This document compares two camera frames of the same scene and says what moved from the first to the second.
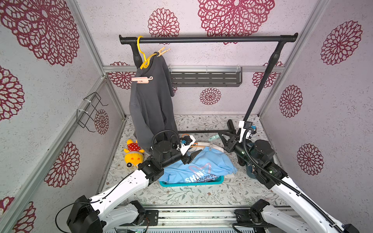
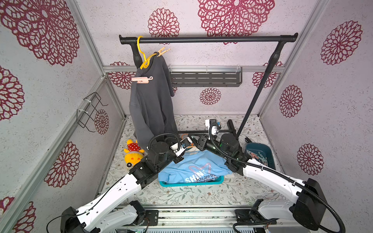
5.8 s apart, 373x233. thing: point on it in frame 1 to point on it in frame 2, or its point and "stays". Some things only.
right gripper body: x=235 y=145 to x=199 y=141
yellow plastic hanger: x=146 y=60 stays
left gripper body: x=186 y=159 to x=172 y=157
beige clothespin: x=160 y=51 stays
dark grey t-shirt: x=151 y=105 stays
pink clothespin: x=142 y=80 stays
